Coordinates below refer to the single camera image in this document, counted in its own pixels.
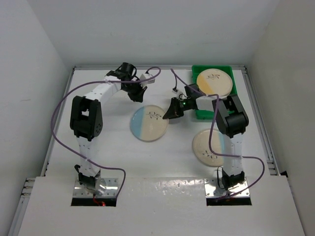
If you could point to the metal base plate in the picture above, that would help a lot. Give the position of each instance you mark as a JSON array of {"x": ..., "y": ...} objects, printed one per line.
[
  {"x": 104, "y": 188},
  {"x": 212, "y": 190}
]

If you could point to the aluminium frame rail right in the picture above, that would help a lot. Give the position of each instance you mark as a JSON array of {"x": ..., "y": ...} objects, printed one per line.
[{"x": 273, "y": 166}]

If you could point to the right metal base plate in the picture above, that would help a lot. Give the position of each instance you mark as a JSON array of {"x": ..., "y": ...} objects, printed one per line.
[{"x": 212, "y": 190}]

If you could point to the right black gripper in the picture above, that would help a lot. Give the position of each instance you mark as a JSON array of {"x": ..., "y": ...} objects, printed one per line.
[{"x": 174, "y": 111}]

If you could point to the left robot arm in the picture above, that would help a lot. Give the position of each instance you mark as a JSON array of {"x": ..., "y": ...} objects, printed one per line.
[{"x": 86, "y": 119}]

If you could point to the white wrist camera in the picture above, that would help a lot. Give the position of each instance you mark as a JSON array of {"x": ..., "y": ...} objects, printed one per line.
[
  {"x": 178, "y": 93},
  {"x": 146, "y": 79}
]

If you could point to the yellow and cream plate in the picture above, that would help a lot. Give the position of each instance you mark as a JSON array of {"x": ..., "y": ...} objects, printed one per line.
[{"x": 214, "y": 81}]

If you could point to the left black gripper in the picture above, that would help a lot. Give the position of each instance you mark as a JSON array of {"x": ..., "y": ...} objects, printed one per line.
[{"x": 138, "y": 97}]

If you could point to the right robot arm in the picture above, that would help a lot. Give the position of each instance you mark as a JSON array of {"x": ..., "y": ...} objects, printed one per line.
[{"x": 231, "y": 120}]

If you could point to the aluminium frame rail left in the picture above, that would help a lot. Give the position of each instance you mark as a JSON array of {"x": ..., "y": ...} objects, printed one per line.
[{"x": 31, "y": 136}]

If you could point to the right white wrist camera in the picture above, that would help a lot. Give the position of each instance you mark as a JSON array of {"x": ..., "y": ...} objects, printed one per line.
[{"x": 178, "y": 93}]

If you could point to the blue and cream plate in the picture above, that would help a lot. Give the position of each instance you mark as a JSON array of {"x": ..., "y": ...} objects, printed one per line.
[
  {"x": 200, "y": 146},
  {"x": 147, "y": 123}
]

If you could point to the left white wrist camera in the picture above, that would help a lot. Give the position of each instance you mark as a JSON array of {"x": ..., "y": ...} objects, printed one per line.
[{"x": 146, "y": 79}]

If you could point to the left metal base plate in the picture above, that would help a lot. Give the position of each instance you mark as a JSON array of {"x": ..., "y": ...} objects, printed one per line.
[{"x": 104, "y": 188}]

